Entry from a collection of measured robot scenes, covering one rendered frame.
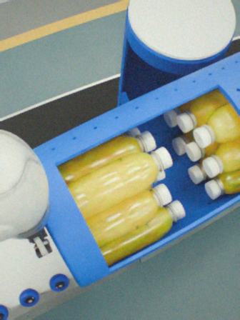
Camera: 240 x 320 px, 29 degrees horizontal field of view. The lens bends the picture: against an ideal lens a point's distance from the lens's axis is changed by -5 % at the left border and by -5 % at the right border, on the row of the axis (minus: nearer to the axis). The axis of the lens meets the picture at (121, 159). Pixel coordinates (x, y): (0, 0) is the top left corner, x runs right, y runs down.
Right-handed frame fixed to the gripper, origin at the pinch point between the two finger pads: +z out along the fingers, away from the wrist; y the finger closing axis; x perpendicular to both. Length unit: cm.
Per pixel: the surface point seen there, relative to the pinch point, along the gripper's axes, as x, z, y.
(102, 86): 49, 101, -64
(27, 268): -6.8, 23.4, 1.7
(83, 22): 61, 116, -109
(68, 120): 29, 101, -57
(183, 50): 49, 12, -26
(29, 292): -8.3, 18.0, 7.4
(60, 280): -1.1, 18.2, 8.0
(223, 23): 63, 12, -28
